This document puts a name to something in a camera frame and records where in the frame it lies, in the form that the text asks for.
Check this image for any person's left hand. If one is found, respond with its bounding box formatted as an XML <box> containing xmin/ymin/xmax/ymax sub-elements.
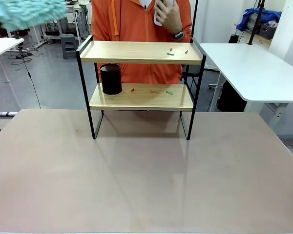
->
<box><xmin>154</xmin><ymin>0</ymin><xmax>184</xmax><ymax>35</ymax></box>

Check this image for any white digital alarm clock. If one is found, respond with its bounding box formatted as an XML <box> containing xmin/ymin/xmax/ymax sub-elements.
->
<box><xmin>153</xmin><ymin>0</ymin><xmax>176</xmax><ymax>26</ymax></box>

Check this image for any black mesh pen cup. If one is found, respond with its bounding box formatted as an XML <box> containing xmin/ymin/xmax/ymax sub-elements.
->
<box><xmin>99</xmin><ymin>63</ymin><xmax>123</xmax><ymax>95</ymax></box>

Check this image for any teal fluffy duster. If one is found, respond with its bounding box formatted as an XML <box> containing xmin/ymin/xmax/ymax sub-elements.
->
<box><xmin>0</xmin><ymin>0</ymin><xmax>69</xmax><ymax>33</ymax></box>

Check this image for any person's left forearm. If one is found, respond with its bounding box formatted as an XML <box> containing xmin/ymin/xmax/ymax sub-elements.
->
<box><xmin>172</xmin><ymin>24</ymin><xmax>193</xmax><ymax>43</ymax></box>

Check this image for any two-tier wood metal shelf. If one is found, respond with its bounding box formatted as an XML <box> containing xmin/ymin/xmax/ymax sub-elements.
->
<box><xmin>75</xmin><ymin>35</ymin><xmax>207</xmax><ymax>141</ymax></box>

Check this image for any black wrist watch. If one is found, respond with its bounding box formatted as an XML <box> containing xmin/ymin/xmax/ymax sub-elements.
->
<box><xmin>170</xmin><ymin>28</ymin><xmax>184</xmax><ymax>40</ymax></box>

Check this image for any thin black stand pole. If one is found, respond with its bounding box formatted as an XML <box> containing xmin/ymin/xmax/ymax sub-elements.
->
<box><xmin>191</xmin><ymin>0</ymin><xmax>199</xmax><ymax>42</ymax></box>

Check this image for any person in orange hoodie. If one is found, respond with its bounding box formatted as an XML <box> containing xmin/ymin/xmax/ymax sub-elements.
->
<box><xmin>91</xmin><ymin>0</ymin><xmax>193</xmax><ymax>86</ymax></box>

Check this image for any blue cloth pile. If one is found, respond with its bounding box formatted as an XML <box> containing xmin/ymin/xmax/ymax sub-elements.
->
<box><xmin>236</xmin><ymin>8</ymin><xmax>282</xmax><ymax>32</ymax></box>

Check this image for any large white curved-edge table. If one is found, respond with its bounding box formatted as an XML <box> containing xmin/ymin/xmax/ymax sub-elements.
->
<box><xmin>199</xmin><ymin>43</ymin><xmax>293</xmax><ymax>113</ymax></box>

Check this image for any grey plastic crate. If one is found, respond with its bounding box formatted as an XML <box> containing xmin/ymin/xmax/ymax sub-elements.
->
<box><xmin>258</xmin><ymin>21</ymin><xmax>276</xmax><ymax>39</ymax></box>

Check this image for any black bin under table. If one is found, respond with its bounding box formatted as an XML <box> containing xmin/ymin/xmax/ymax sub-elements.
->
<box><xmin>216</xmin><ymin>80</ymin><xmax>248</xmax><ymax>113</ymax></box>

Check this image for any grey plastic step stool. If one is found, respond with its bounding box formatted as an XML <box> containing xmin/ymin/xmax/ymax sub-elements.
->
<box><xmin>61</xmin><ymin>34</ymin><xmax>77</xmax><ymax>59</ymax></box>

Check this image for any small white side table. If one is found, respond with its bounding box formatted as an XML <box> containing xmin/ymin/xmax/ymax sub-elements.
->
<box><xmin>0</xmin><ymin>38</ymin><xmax>24</xmax><ymax>83</ymax></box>

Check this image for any black clamped camera pole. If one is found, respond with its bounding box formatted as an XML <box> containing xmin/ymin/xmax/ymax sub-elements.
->
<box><xmin>248</xmin><ymin>0</ymin><xmax>266</xmax><ymax>46</ymax></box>

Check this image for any white frame background desk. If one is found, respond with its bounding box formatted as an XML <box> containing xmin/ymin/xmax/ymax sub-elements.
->
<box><xmin>30</xmin><ymin>4</ymin><xmax>91</xmax><ymax>47</ymax></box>

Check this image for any black floor cable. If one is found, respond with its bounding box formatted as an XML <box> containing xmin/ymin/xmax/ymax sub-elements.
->
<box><xmin>19</xmin><ymin>47</ymin><xmax>42</xmax><ymax>109</ymax></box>

